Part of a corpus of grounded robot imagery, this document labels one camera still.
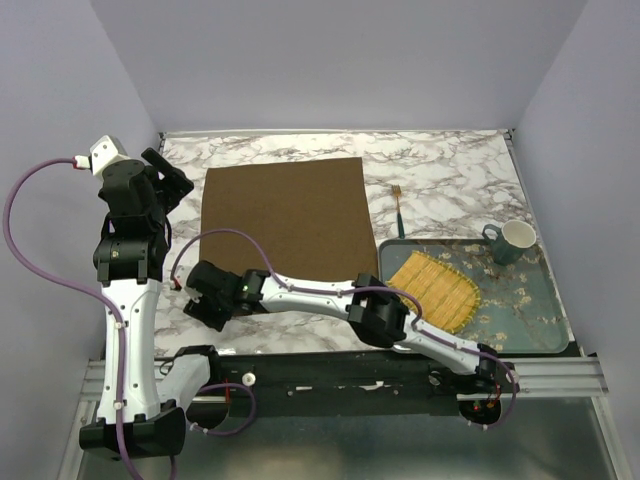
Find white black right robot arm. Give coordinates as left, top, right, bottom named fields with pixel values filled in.
left=174, top=261, right=512, bottom=395

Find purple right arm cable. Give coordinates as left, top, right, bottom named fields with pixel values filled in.
left=170, top=228, right=521, bottom=431

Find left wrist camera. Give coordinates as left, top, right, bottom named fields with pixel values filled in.
left=90, top=135, right=130, bottom=178

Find gold fork teal handle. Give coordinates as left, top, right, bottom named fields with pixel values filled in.
left=391, top=184, right=405, bottom=239

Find teal floral metal tray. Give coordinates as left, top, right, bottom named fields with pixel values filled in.
left=378, top=239, right=570, bottom=356

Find yellow bamboo mat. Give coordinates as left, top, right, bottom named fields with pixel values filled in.
left=386, top=251, right=481, bottom=334

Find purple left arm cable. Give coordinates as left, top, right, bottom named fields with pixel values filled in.
left=2, top=156, right=259, bottom=480

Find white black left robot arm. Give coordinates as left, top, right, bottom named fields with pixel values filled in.
left=79, top=145, right=222, bottom=459

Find aluminium frame rail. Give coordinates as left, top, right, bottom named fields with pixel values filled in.
left=80, top=357, right=609, bottom=402

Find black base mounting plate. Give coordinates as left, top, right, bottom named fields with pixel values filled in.
left=162, top=352, right=521, bottom=419

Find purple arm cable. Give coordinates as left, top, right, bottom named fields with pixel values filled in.
left=2, top=156, right=259, bottom=480
left=170, top=228, right=521, bottom=431

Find brown cloth napkin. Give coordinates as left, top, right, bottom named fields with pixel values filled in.
left=199, top=157, right=378, bottom=281

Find teal mug white inside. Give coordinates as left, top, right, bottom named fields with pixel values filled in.
left=482, top=220, right=537, bottom=266

